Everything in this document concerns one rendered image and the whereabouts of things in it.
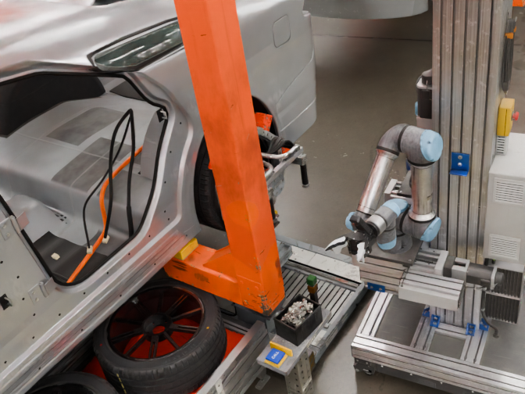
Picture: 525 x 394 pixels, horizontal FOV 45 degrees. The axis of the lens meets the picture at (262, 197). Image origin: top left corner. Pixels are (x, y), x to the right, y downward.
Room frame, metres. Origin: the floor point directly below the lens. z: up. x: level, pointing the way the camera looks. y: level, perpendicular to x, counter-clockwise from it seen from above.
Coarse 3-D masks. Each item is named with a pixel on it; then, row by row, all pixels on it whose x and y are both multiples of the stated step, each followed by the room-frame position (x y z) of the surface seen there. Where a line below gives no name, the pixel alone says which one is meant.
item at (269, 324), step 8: (232, 304) 2.65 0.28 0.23; (280, 304) 2.53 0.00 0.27; (224, 312) 2.73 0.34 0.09; (240, 312) 2.61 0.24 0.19; (248, 312) 2.57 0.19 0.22; (256, 312) 2.53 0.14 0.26; (272, 312) 2.49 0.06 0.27; (240, 320) 2.62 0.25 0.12; (248, 320) 2.58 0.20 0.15; (256, 320) 2.54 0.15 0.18; (264, 320) 2.51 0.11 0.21; (272, 320) 2.55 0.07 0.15; (272, 328) 2.53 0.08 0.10
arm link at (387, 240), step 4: (392, 228) 1.94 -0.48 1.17; (384, 232) 1.93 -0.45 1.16; (388, 232) 1.93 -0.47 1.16; (392, 232) 1.94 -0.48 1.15; (380, 236) 1.94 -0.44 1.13; (384, 236) 1.93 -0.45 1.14; (388, 236) 1.93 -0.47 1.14; (392, 236) 1.94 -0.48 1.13; (380, 240) 1.95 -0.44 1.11; (384, 240) 1.93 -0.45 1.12; (388, 240) 1.93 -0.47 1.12; (392, 240) 1.93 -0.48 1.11; (380, 244) 1.94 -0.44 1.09; (384, 244) 1.93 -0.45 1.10; (388, 244) 1.93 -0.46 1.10; (392, 244) 1.94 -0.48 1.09; (380, 248) 1.95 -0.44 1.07; (384, 248) 1.94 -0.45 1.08; (388, 248) 1.93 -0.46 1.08
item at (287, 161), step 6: (300, 150) 2.96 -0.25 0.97; (288, 156) 2.90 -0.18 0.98; (294, 156) 2.91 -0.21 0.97; (282, 162) 2.86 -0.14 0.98; (288, 162) 2.87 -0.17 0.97; (276, 168) 2.81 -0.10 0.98; (282, 168) 2.82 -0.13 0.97; (270, 174) 2.76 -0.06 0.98; (276, 174) 2.77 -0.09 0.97; (270, 180) 2.73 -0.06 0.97
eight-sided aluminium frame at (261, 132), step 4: (260, 128) 3.02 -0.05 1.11; (260, 132) 3.02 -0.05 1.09; (264, 132) 3.05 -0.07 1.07; (268, 132) 3.07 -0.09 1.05; (260, 136) 3.08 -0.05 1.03; (264, 136) 3.04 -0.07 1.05; (268, 136) 3.07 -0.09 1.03; (272, 136) 3.09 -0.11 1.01; (276, 136) 3.12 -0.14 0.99; (268, 140) 3.13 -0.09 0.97; (276, 152) 3.13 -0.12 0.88; (280, 152) 3.14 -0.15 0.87; (272, 160) 3.15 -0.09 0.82; (276, 160) 3.16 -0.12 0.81; (280, 160) 3.13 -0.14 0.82; (272, 164) 3.15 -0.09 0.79; (276, 164) 3.17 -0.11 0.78; (216, 192) 2.77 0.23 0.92; (272, 196) 3.04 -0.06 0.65; (276, 196) 3.05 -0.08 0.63; (220, 208) 2.77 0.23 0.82
